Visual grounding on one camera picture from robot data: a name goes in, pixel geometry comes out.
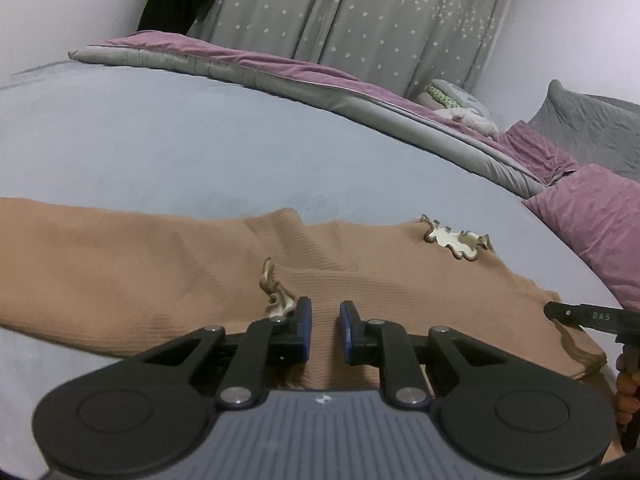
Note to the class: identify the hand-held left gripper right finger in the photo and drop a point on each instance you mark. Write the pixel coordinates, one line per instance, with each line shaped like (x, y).
(346, 330)

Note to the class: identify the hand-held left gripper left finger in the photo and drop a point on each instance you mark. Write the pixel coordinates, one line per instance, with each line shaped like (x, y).
(305, 325)

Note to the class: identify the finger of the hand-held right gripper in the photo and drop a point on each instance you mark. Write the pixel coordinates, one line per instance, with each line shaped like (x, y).
(565, 312)

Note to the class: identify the tan knit sweater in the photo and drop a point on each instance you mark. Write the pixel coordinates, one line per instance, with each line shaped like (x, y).
(150, 270)

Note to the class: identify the person's right hand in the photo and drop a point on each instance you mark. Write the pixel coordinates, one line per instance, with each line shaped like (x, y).
(625, 400)

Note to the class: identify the pink velvet pillow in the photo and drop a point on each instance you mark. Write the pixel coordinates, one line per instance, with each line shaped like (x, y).
(590, 220)

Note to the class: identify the grey pillow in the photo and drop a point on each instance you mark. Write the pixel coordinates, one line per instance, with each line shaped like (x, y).
(590, 120)

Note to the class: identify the cream plush toy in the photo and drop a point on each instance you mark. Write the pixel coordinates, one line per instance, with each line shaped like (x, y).
(475, 122)

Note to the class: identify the grey-blue bed sheet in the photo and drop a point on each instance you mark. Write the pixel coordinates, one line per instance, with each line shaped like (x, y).
(200, 135)

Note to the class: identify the green spotted soft toy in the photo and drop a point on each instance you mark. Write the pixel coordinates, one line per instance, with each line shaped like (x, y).
(442, 96)

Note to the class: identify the pink and grey quilt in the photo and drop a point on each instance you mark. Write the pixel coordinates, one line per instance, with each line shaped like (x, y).
(300, 75)

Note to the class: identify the grey star-print curtain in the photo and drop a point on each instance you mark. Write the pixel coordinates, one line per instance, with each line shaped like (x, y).
(375, 15)

